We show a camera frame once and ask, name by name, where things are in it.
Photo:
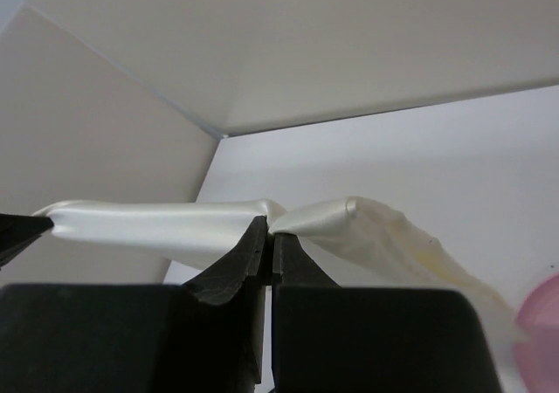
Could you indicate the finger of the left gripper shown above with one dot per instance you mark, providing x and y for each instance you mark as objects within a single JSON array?
[{"x": 18, "y": 232}]

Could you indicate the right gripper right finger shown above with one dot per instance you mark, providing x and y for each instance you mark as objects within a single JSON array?
[{"x": 329, "y": 338}]

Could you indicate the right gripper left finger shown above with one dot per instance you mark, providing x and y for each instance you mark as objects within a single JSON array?
[{"x": 205, "y": 335}]

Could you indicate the cream cloth napkin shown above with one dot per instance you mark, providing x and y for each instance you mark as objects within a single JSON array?
[{"x": 358, "y": 230}]

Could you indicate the pink plate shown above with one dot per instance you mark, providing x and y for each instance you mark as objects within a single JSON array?
[{"x": 537, "y": 358}]

